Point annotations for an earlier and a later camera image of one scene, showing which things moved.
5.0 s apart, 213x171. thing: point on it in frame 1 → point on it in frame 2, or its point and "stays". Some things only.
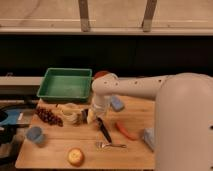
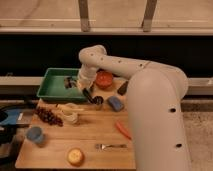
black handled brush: (104, 130) → (70, 82)
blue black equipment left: (10, 120) stays
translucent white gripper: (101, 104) → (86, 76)
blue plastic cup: (35, 134) stays
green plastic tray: (66, 84) stays
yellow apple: (76, 157) stays
